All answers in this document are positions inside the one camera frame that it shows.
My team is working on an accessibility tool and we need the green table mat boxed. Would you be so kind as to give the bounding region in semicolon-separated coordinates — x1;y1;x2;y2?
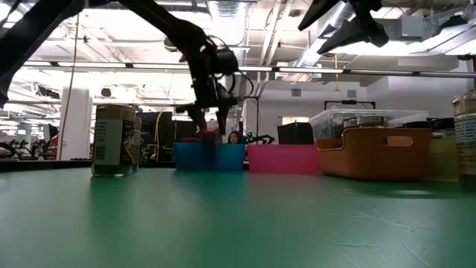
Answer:
0;159;476;268

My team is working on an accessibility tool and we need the pink plastic bin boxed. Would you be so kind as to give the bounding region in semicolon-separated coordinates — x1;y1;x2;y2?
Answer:
246;144;321;175

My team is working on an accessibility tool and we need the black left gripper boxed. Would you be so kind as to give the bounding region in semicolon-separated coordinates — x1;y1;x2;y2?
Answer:
175;43;239;135

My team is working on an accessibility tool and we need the clear plastic storage box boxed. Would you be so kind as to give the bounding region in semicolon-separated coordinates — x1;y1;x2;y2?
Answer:
309;108;429;141

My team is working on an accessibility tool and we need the yellow-green plastic bin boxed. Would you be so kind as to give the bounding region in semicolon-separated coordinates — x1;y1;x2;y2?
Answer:
429;138;460;182

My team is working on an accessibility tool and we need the black background screen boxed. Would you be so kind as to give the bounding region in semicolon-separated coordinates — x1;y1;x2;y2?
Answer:
277;121;315;146

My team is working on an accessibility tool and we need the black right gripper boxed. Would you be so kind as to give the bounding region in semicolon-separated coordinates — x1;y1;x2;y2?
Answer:
297;0;390;55

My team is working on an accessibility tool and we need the yellow cable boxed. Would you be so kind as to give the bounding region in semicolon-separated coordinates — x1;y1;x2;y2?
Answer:
59;14;81;161

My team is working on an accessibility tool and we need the tan lid spice jar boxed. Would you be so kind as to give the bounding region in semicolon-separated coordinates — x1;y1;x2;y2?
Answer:
451;90;476;190
91;104;137;177

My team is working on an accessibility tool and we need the orange plastic bin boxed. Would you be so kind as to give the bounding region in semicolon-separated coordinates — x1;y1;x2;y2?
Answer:
315;127;433;182

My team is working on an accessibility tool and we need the ceiling light strip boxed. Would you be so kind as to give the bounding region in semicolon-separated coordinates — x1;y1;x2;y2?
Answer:
22;61;476;79

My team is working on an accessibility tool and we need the low black metal frame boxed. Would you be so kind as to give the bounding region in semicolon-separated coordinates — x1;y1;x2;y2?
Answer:
324;99;376;111

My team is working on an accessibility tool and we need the blue plastic bin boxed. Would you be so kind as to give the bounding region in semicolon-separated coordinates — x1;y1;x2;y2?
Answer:
173;142;247;173

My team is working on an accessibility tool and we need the black background shelving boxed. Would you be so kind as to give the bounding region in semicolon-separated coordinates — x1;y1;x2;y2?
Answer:
137;110;198;168

